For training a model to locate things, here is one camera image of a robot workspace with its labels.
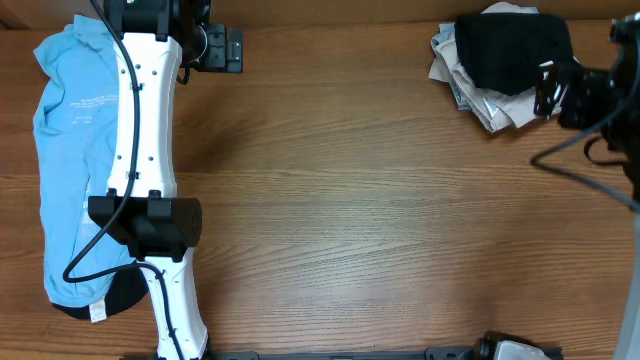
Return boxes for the black t-shirt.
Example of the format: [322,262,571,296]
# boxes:
[454,13,574,96]

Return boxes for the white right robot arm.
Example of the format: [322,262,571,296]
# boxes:
[530,13,639,359]

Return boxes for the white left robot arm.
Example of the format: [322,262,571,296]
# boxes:
[88,0,243,359]

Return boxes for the folded beige trousers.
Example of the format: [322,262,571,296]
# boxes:
[452,2,541,132]

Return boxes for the light blue t-shirt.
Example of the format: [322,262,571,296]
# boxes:
[33,15,119,308]

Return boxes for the black garment under blue shirt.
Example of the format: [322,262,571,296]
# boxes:
[53,269,148,323]

